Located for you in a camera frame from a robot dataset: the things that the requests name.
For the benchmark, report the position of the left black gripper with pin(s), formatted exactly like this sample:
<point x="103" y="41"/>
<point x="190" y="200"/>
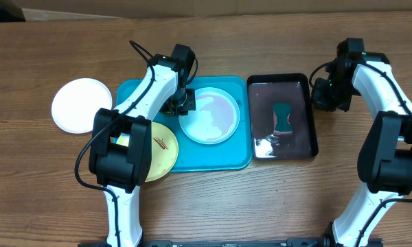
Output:
<point x="167" y="110"/>

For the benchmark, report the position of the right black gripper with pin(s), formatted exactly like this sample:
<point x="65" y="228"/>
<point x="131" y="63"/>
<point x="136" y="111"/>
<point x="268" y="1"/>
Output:
<point x="321" y="103"/>

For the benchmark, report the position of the light blue plate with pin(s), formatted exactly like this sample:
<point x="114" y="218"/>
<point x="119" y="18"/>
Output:
<point x="215" y="119"/>

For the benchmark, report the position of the yellow plate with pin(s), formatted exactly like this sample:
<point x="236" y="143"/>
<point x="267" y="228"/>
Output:
<point x="165" y="150"/>

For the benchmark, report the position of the green sponge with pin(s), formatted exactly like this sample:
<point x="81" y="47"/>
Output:
<point x="281" y="115"/>

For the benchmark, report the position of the white plate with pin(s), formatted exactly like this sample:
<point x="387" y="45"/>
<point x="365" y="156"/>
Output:
<point x="74" y="106"/>

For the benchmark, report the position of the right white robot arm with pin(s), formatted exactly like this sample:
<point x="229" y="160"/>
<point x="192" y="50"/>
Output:
<point x="384" y="162"/>

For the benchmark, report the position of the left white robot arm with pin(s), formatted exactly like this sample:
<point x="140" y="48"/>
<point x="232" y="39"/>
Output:
<point x="120" y="149"/>

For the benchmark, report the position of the black rectangular tray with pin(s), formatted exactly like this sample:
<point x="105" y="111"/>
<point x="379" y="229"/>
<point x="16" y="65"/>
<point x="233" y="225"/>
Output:
<point x="291" y="88"/>

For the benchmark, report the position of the teal plastic tray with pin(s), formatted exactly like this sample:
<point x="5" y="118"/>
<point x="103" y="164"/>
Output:
<point x="233" y="153"/>

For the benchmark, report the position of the cardboard backdrop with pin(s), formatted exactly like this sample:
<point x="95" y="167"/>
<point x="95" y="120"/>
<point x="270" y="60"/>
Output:
<point x="170" y="8"/>

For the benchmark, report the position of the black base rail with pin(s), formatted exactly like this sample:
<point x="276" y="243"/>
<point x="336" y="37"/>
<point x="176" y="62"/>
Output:
<point x="292" y="242"/>

